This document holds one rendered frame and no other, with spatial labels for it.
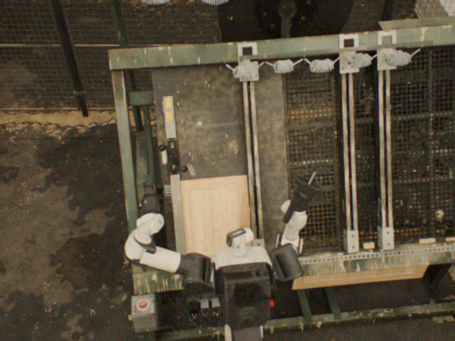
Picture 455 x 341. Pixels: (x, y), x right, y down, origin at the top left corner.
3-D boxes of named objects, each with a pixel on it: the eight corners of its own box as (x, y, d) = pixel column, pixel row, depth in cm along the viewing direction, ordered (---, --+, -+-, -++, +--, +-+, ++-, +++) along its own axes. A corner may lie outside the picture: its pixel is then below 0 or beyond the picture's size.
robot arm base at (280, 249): (304, 270, 240) (306, 275, 229) (279, 281, 241) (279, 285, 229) (290, 241, 241) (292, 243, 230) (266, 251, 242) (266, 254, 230)
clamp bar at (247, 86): (249, 258, 286) (256, 273, 262) (234, 45, 268) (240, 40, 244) (266, 256, 286) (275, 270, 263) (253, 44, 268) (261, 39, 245)
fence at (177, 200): (178, 266, 282) (178, 268, 278) (162, 97, 268) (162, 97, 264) (187, 264, 283) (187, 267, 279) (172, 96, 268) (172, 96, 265)
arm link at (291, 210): (313, 204, 239) (305, 220, 246) (296, 190, 244) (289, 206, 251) (298, 212, 232) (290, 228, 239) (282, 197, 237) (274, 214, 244)
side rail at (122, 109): (133, 267, 286) (132, 274, 275) (113, 71, 270) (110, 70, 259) (144, 266, 287) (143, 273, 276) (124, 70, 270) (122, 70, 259)
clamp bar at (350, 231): (340, 249, 290) (355, 263, 266) (332, 38, 272) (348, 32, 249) (357, 247, 291) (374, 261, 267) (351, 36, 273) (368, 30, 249)
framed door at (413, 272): (291, 286, 345) (292, 289, 343) (300, 238, 306) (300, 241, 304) (420, 275, 352) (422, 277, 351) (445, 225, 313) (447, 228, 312)
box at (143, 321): (135, 333, 269) (131, 316, 256) (135, 312, 277) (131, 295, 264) (158, 331, 270) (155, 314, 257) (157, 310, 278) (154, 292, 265)
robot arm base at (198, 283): (205, 296, 231) (212, 285, 223) (178, 291, 229) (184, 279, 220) (207, 266, 241) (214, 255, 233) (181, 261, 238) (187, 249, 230)
